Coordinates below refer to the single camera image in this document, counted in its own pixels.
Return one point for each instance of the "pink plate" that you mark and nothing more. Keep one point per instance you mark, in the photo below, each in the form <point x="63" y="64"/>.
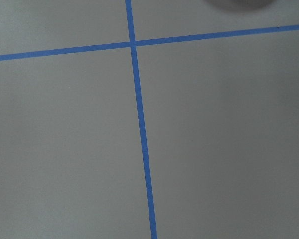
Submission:
<point x="240" y="5"/>

